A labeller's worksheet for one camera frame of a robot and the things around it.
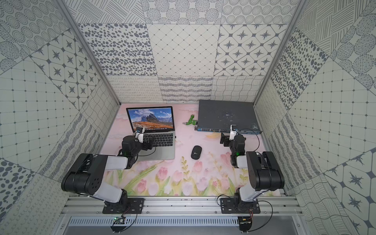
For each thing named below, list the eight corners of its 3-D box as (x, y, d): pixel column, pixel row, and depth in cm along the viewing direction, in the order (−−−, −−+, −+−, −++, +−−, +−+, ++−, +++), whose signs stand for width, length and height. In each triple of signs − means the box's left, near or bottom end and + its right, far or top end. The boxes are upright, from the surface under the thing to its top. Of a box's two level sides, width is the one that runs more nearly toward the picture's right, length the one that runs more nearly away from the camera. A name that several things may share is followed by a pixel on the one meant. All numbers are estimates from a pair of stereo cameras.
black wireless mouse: (189, 157, 93) (189, 155, 91) (195, 146, 99) (195, 144, 97) (198, 161, 92) (198, 159, 90) (203, 149, 97) (203, 147, 95)
